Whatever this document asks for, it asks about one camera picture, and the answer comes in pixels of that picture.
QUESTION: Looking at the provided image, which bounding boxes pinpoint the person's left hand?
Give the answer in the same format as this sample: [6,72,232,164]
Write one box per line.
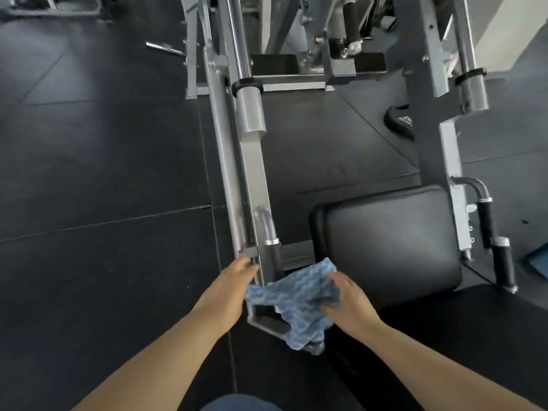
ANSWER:
[195,257,260,335]

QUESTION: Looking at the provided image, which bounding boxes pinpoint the person's right hand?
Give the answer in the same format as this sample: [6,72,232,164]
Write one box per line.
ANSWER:
[319,271,382,339]

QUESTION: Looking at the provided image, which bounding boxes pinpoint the blue patterned cleaning cloth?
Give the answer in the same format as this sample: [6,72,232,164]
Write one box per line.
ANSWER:
[245,257,343,352]

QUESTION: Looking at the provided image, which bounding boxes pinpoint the person's right forearm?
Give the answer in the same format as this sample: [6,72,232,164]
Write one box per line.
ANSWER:
[359,319,545,411]

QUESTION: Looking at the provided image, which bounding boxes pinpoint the person's left forearm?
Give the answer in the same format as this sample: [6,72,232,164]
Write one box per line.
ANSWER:
[70,310,234,411]

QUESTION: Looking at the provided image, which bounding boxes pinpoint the black padded backrest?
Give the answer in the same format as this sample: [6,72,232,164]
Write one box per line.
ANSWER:
[309,185,464,311]

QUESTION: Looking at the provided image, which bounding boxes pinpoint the person's blue trousers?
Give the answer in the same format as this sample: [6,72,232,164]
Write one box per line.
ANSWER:
[199,394,283,411]

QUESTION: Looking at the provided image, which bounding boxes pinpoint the black padded seat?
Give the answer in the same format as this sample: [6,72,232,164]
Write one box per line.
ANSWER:
[325,283,548,411]

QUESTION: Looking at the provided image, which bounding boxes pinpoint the chrome weight sleeve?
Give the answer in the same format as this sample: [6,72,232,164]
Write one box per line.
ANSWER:
[452,0,490,114]
[216,0,267,134]

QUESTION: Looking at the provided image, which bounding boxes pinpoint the black weight plate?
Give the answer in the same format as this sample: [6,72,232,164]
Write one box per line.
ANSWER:
[383,104,416,142]

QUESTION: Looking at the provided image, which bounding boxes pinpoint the black footplate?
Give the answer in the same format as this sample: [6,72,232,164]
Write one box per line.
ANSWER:
[250,52,387,76]

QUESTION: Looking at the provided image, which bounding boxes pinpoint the chrome weight peg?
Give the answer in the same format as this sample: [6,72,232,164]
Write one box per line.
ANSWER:
[146,41,186,57]

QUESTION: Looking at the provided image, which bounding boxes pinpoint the black foam roller pad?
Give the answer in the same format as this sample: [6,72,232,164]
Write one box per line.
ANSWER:
[342,0,365,48]

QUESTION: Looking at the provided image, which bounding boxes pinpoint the chrome handle with black grip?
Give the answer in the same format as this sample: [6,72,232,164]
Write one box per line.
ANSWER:
[254,206,287,284]
[452,176,519,294]

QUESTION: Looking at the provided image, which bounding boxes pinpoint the grey steel gym machine frame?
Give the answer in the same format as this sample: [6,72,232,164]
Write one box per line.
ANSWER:
[180,0,491,339]

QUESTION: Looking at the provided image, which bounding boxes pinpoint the grey equipment frame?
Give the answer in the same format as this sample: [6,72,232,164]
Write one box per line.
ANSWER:
[0,0,103,18]

